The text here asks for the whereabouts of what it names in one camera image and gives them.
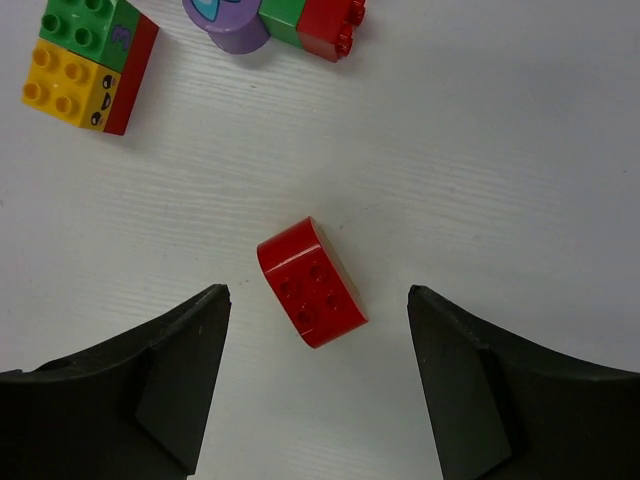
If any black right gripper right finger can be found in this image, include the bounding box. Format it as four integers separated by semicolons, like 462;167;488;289
407;285;639;479

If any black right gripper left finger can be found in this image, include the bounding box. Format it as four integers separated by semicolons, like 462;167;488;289
1;284;231;479

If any red yellow lego brick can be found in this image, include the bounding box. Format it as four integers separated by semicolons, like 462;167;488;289
257;217;367;349

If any green yellow red lego stack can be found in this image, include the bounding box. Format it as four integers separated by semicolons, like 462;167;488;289
22;0;159;136

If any purple flower lego piece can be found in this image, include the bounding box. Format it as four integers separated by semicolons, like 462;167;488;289
182;0;270;55

